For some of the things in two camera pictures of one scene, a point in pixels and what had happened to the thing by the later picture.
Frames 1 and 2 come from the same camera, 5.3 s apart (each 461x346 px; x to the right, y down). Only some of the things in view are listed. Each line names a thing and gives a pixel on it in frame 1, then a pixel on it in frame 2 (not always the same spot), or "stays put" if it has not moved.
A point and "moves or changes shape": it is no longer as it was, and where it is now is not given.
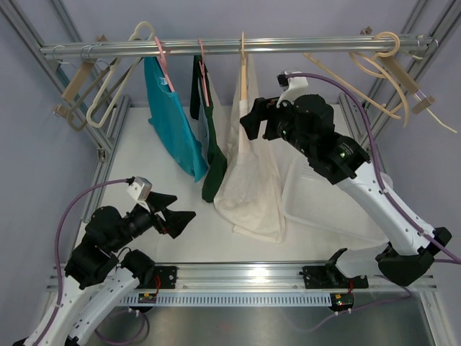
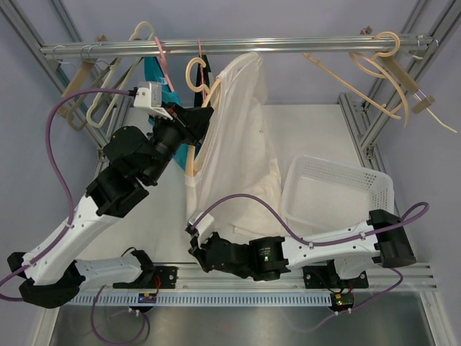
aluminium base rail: (240, 276) stays put
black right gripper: (263, 109) to (200, 251)
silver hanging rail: (242, 45) stays put
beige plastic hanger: (243, 73) to (190, 163)
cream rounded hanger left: (124, 83) stays put
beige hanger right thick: (376, 65) stays put
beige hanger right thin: (384, 107) stays put
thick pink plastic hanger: (163, 63) stays put
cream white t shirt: (249, 195) moves or changes shape
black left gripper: (157, 202) to (194, 120)
